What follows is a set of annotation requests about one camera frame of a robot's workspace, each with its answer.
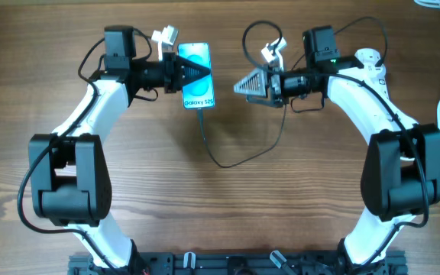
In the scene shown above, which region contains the black charging cable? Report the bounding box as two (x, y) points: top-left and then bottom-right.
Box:
(196, 15), (389, 169)

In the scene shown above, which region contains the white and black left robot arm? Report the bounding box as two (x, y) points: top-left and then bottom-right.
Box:
(21, 25), (211, 274)

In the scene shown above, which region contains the blue screen Galaxy smartphone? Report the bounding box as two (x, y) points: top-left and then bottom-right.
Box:
(178, 42), (215, 109)

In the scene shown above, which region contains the white USB charger plug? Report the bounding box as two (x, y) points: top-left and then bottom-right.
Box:
(355, 48), (386, 79)

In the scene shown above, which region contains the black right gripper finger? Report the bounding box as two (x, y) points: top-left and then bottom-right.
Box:
(234, 68), (268, 98)
(246, 95), (284, 108)

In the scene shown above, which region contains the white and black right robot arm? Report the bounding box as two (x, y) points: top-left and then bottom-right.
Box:
(234, 26), (440, 274)

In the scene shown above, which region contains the white power strip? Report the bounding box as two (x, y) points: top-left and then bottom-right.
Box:
(354, 48), (390, 99)

